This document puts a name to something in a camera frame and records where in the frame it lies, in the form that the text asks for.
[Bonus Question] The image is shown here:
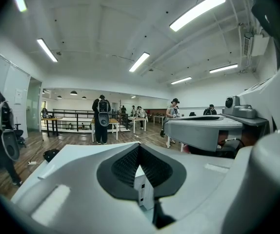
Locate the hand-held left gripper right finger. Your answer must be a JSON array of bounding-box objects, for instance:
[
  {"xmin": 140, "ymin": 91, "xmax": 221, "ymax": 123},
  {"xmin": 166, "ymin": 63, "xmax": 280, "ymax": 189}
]
[{"xmin": 139, "ymin": 142, "xmax": 238, "ymax": 234}]

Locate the black office chair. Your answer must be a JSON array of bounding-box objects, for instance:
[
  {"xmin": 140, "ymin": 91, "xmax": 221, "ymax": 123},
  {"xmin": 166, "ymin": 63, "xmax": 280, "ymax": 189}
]
[{"xmin": 13, "ymin": 123, "xmax": 26, "ymax": 148}]

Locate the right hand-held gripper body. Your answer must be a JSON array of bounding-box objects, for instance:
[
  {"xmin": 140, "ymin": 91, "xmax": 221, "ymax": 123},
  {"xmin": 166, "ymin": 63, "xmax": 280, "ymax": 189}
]
[{"xmin": 217, "ymin": 45, "xmax": 280, "ymax": 151}]

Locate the person's right forearm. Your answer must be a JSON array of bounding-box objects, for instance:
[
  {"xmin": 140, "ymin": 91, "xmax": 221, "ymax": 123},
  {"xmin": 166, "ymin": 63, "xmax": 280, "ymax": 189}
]
[{"xmin": 251, "ymin": 0, "xmax": 280, "ymax": 69}]

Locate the black metal railing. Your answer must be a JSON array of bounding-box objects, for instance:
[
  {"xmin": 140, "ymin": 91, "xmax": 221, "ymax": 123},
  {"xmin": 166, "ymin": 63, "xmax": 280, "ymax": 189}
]
[{"xmin": 46, "ymin": 108, "xmax": 130, "ymax": 133}]

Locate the black rounded object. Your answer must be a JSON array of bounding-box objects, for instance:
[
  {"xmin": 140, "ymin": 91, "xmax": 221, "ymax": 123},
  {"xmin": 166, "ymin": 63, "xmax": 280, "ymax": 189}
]
[{"xmin": 43, "ymin": 148, "xmax": 60, "ymax": 163}]

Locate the white table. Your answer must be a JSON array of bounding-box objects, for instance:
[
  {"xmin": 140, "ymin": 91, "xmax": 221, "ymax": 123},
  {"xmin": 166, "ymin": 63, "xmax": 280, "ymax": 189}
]
[
  {"xmin": 128, "ymin": 117, "xmax": 147, "ymax": 134},
  {"xmin": 153, "ymin": 115, "xmax": 166, "ymax": 126}
]

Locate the coat rack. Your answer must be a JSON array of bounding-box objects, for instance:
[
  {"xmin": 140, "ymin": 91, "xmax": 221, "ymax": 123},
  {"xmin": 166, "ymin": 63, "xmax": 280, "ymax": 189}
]
[{"xmin": 117, "ymin": 99, "xmax": 124, "ymax": 133}]

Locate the white wall notice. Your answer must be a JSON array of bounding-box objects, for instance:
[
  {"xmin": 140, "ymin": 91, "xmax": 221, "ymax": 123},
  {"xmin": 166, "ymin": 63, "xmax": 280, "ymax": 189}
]
[{"xmin": 14, "ymin": 88, "xmax": 23, "ymax": 105}]

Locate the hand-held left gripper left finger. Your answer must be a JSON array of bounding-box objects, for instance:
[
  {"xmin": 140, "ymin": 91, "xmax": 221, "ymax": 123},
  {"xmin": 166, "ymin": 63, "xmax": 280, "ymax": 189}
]
[{"xmin": 10, "ymin": 142, "xmax": 160, "ymax": 234}]

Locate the wooden top table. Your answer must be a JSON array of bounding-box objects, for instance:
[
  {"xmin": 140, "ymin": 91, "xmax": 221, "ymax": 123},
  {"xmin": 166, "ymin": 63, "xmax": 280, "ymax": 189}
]
[
  {"xmin": 41, "ymin": 117, "xmax": 63, "ymax": 138},
  {"xmin": 90, "ymin": 117, "xmax": 120, "ymax": 143}
]

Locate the white air conditioner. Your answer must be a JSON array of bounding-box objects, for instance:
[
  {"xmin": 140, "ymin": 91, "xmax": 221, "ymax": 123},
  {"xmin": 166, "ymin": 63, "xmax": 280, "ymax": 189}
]
[{"xmin": 242, "ymin": 32, "xmax": 270, "ymax": 58}]

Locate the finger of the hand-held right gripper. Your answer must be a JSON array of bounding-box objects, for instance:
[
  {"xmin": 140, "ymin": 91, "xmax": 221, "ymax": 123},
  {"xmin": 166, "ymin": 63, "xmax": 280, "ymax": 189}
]
[{"xmin": 163, "ymin": 115, "xmax": 244, "ymax": 153}]

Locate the grey gripper camera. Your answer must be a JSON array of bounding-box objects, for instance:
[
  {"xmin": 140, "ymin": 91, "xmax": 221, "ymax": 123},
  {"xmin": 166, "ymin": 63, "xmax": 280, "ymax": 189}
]
[{"xmin": 222, "ymin": 96, "xmax": 257, "ymax": 119}]

